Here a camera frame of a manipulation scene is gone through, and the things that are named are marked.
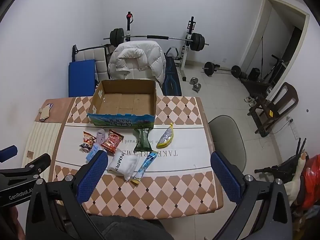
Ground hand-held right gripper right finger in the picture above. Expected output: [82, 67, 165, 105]
[210, 151, 293, 240]

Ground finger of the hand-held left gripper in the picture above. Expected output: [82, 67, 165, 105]
[21, 153, 52, 180]
[0, 145, 18, 163]

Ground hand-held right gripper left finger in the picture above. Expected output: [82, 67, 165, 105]
[25, 150, 108, 240]

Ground light blue soft packet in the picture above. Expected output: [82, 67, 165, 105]
[86, 144, 101, 162]

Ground white soft packet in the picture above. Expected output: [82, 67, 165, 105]
[107, 150, 140, 181]

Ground panda print snack packet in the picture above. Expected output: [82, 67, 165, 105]
[79, 131, 97, 153]

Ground red snack packet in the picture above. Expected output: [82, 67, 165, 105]
[101, 129, 125, 155]

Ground purple sock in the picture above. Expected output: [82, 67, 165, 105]
[96, 129, 107, 145]

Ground blue tube packet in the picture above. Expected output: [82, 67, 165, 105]
[130, 152, 158, 184]

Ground green snack packet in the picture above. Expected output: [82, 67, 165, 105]
[134, 127, 151, 153]

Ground yellow banana-shaped silver pouch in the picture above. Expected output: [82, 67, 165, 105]
[156, 122, 174, 149]

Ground cardboard box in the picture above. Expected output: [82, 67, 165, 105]
[87, 79, 157, 128]

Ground grey plastic chair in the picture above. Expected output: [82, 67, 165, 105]
[208, 115, 247, 173]

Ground small cardboard piece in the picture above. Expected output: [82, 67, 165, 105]
[37, 103, 54, 122]

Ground person's dark pants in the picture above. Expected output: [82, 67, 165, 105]
[87, 214, 173, 240]

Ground black wifi router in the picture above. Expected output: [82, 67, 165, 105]
[282, 137, 309, 178]

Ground white goose plush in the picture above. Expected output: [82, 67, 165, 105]
[285, 151, 307, 207]

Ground red bag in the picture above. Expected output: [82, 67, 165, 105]
[299, 154, 320, 210]

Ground blue foam pad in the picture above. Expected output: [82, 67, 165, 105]
[68, 59, 97, 98]

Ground dark wooden chair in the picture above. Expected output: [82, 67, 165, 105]
[247, 82, 299, 137]

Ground black speaker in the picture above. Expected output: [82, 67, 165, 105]
[247, 67, 261, 82]

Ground short barbell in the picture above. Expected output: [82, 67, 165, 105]
[202, 61, 242, 78]

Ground black weight bench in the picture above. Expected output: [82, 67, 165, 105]
[161, 46, 183, 97]

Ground black exercise machine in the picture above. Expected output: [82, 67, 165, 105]
[260, 54, 291, 86]

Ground white padded folding chair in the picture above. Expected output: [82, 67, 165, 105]
[72, 44, 111, 90]

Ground white down jacket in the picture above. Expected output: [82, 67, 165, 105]
[107, 40, 167, 86]

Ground white bench press rack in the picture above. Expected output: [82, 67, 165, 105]
[125, 12, 198, 81]

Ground barbell with black plates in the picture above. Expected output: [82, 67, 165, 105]
[104, 28, 210, 53]

